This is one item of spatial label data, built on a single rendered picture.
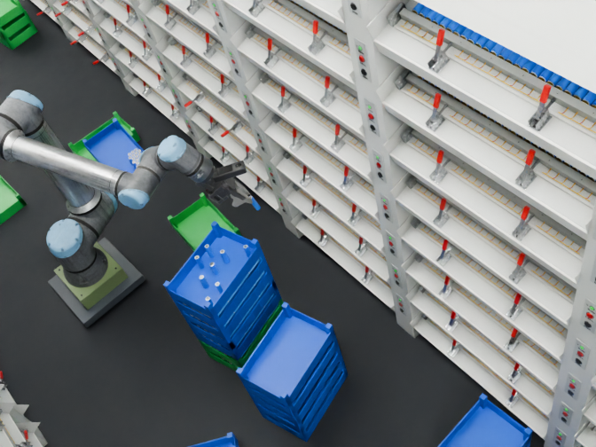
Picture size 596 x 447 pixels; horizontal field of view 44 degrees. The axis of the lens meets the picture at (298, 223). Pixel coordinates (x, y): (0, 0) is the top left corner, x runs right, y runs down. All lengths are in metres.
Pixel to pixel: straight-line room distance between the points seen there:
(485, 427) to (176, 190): 1.81
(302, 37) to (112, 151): 1.92
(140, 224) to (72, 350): 0.67
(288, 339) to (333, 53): 1.06
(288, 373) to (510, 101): 1.35
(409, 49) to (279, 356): 1.28
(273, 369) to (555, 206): 1.27
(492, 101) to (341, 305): 1.62
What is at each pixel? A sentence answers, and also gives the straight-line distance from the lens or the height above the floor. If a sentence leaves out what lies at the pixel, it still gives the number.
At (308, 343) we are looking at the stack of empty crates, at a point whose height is 0.32.
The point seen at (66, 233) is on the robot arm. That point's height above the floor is 0.41.
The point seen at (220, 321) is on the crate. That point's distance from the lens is 2.59.
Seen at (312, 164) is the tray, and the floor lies 0.69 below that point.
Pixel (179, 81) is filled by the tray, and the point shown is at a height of 0.51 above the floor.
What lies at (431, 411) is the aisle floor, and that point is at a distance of 2.80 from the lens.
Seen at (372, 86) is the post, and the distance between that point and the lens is 1.88.
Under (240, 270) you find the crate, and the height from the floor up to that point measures 0.53.
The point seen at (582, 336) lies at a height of 0.88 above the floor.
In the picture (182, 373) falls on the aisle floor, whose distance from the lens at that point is 3.05.
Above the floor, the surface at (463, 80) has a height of 1.48.
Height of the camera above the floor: 2.60
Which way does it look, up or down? 52 degrees down
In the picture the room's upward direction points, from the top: 18 degrees counter-clockwise
